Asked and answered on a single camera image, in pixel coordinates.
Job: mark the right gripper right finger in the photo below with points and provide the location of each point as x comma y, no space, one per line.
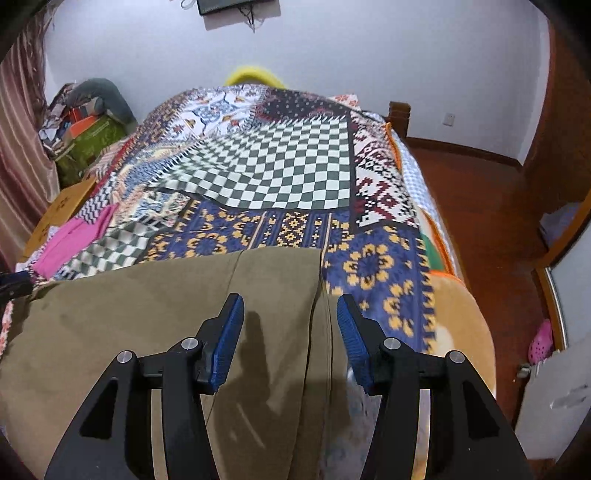
470,438

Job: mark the olive green pants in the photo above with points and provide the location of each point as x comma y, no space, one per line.
268,419

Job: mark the folded pink pants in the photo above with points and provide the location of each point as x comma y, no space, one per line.
71,239

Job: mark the white cabinet with stickers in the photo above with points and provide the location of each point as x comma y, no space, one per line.
557,396

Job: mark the wooden bed headboard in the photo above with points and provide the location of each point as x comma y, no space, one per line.
66,205

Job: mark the striped pink curtain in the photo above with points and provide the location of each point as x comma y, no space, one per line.
29,180

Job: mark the orange fleece blanket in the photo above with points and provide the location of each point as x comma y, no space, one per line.
460,324

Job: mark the pink croc shoe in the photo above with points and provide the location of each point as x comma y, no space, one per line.
542,344

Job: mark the green bag with clutter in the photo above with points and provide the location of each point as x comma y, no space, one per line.
74,137

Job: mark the grey plush item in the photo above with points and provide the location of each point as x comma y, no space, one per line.
106,99

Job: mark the patchwork patterned bedsheet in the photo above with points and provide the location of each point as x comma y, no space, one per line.
214,171

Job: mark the brown wooden door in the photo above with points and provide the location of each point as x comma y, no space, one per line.
557,171

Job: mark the yellow pillow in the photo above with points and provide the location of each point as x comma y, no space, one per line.
249,74

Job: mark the wooden bed post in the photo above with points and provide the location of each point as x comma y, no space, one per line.
399,117

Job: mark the wall mounted black screen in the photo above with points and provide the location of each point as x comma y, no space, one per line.
209,7

